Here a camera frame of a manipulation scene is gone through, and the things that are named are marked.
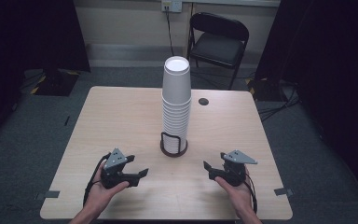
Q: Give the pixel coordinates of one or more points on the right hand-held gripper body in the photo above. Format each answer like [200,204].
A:
[236,171]

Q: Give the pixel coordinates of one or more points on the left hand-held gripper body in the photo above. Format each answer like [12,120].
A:
[113,169]

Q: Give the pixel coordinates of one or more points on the stack of white paper cups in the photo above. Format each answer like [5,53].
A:
[176,93]

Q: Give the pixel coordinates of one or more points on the person's right hand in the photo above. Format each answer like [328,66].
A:
[240,196]

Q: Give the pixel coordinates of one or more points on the person's left hand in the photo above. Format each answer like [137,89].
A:
[101,196]

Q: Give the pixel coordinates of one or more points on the grey floor tape strip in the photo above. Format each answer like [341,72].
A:
[48,194]
[283,191]

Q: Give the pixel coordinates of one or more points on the black round table grommet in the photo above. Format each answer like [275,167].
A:
[203,101]

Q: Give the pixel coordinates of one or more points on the black stand base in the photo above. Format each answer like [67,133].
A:
[56,82]

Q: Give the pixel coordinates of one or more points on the black folding chair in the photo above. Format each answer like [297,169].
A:
[217,46]

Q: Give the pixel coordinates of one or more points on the dark curtain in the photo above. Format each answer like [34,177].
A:
[28,37]
[329,62]

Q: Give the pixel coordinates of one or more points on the white wall socket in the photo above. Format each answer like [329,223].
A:
[172,5]

